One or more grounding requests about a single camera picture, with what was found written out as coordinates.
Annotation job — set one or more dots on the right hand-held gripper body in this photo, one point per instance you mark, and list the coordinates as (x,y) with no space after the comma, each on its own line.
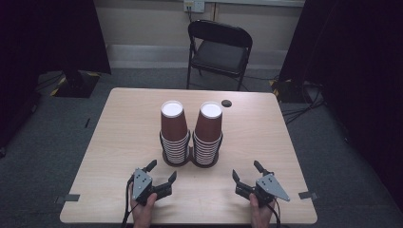
(271,187)

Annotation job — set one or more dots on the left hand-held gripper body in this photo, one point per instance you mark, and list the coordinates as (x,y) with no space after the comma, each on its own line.
(141,185)

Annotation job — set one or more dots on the stack of brown paper cups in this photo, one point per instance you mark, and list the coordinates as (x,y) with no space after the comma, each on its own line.
(207,126)
(174,126)

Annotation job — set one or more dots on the person's left hand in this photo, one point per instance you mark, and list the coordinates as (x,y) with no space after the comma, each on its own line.
(142,212)

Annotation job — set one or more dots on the person's right hand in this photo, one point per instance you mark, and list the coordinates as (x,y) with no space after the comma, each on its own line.
(260,213)

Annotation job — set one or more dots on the grey floor tape strip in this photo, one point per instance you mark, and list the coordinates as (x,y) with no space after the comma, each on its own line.
(68,198)
(308,195)

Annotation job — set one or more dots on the black round table grommet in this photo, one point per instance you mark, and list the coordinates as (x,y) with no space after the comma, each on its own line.
(226,103)

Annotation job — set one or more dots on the black stand base striped edge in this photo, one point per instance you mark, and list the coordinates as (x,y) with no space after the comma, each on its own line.
(76,85)
(286,90)

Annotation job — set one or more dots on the black folding chair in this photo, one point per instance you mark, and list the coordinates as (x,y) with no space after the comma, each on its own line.
(218,55)

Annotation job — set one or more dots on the dark curtain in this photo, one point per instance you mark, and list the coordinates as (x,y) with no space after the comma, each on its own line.
(358,79)
(38,47)

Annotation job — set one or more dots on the white wall socket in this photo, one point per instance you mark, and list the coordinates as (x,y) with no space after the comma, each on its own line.
(194,5)

